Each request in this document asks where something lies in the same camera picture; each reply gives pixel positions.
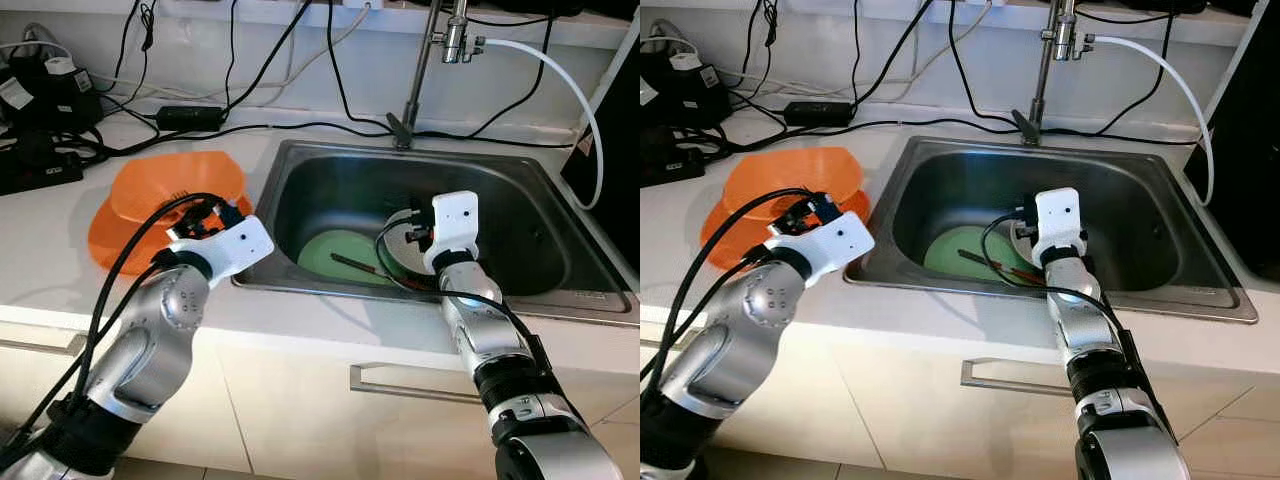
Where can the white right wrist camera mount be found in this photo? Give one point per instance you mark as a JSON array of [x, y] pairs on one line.
[[1060, 220], [455, 225]]

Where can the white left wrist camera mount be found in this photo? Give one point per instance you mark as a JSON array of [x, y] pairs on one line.
[[238, 248], [840, 243]]

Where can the green plate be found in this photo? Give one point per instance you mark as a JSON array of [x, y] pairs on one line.
[[945, 255], [320, 250]]

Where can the black charger block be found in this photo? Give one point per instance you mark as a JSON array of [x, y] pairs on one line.
[[700, 95], [55, 100]]

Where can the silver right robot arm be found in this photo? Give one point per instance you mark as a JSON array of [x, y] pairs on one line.
[[1085, 330], [480, 330]]

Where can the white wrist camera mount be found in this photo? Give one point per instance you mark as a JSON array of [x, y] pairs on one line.
[[238, 248], [840, 243], [1060, 220], [455, 225]]

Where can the black appliance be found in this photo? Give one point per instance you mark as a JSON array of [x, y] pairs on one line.
[[1245, 150]]

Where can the metal faucet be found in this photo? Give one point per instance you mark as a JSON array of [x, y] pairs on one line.
[[457, 40], [1062, 40]]

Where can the orange plastic plate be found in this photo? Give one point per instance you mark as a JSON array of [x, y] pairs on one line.
[[722, 240], [110, 245]]

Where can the black power strip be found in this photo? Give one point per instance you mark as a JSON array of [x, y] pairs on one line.
[[670, 160], [40, 170]]

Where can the orange plastic bowl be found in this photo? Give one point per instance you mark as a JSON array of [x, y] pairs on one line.
[[770, 180], [150, 185]]

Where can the stainless steel sink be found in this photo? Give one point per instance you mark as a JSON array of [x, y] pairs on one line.
[[960, 180], [330, 185]]

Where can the black power adapter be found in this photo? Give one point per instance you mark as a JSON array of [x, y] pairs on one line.
[[190, 118], [818, 113]]

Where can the small white plug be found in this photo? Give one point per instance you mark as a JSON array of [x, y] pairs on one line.
[[60, 65], [684, 61]]

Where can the patterned chopstick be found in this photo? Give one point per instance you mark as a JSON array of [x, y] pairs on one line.
[[1020, 273], [975, 257], [350, 262], [385, 275]]

